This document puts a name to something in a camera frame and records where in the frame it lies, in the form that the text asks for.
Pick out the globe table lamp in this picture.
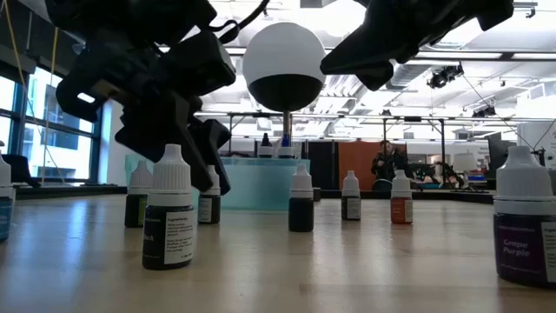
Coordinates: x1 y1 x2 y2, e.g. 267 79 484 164
242 21 327 149

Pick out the small orange food coloring bottle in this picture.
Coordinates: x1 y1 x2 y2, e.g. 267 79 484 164
390 169 414 225

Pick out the large black food coloring bottle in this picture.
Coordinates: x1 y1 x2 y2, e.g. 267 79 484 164
258 132 275 159

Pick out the black ceiling spotlight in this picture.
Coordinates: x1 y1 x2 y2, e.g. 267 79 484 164
426 63 465 90

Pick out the white lampshade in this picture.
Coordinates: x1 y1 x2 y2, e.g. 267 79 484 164
452 151 478 173

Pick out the large blue food coloring bottle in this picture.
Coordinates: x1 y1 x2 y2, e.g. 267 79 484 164
277 133 295 159

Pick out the dark chair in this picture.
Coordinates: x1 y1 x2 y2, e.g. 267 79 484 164
0 154 43 188

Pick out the small green food coloring bottle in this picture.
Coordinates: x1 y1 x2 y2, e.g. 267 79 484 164
124 160 154 229

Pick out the person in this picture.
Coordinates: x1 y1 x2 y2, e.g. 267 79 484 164
370 139 407 192

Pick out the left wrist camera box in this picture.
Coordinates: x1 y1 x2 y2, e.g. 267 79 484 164
171 30 238 97

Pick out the small grape purple coloring bottle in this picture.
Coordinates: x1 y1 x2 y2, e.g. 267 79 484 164
493 145 556 290

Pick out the teal translucent plastic bin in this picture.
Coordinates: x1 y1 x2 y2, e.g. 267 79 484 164
124 154 312 212

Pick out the small blue food coloring bottle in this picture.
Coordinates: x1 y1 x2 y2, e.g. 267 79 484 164
0 154 17 243

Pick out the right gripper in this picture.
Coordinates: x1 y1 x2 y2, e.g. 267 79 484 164
320 0 516 92

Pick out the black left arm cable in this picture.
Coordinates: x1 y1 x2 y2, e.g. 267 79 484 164
208 0 271 44

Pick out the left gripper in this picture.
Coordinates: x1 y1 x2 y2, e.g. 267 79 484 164
56 43 232 196

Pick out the small black food coloring bottle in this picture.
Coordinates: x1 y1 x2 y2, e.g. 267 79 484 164
142 143 196 271

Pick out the orange partition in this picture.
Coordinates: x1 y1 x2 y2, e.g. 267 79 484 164
337 141 407 191

